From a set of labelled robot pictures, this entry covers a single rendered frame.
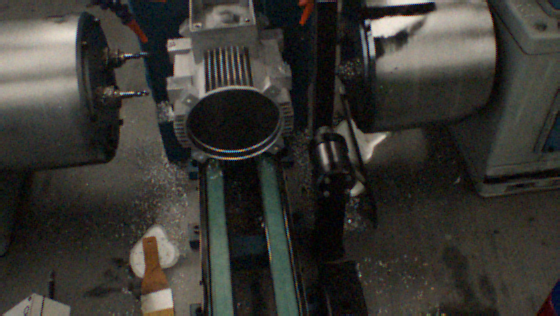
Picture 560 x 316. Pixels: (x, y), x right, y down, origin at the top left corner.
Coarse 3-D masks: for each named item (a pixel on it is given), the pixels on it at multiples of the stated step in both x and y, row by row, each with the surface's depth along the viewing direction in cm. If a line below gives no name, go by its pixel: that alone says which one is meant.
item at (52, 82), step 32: (0, 32) 84; (32, 32) 84; (64, 32) 84; (96, 32) 92; (0, 64) 81; (32, 64) 82; (64, 64) 82; (96, 64) 90; (0, 96) 81; (32, 96) 81; (64, 96) 82; (96, 96) 87; (0, 128) 82; (32, 128) 83; (64, 128) 83; (96, 128) 87; (0, 160) 86; (32, 160) 87; (64, 160) 89; (96, 160) 90
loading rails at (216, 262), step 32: (192, 160) 111; (224, 160) 108; (256, 160) 101; (288, 160) 111; (224, 192) 95; (192, 224) 102; (224, 224) 89; (288, 224) 88; (224, 256) 85; (256, 256) 94; (288, 256) 85; (224, 288) 82; (288, 288) 81
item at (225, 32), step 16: (192, 0) 93; (208, 0) 96; (224, 0) 96; (240, 0) 94; (192, 16) 89; (208, 16) 94; (224, 16) 90; (240, 16) 93; (192, 32) 86; (208, 32) 86; (224, 32) 87; (240, 32) 87; (256, 32) 91; (192, 48) 89; (208, 48) 89; (224, 48) 89; (240, 48) 89; (256, 48) 90
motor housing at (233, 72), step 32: (192, 64) 92; (224, 64) 88; (256, 64) 90; (224, 96) 106; (256, 96) 104; (288, 96) 90; (192, 128) 94; (224, 128) 100; (256, 128) 99; (288, 128) 93
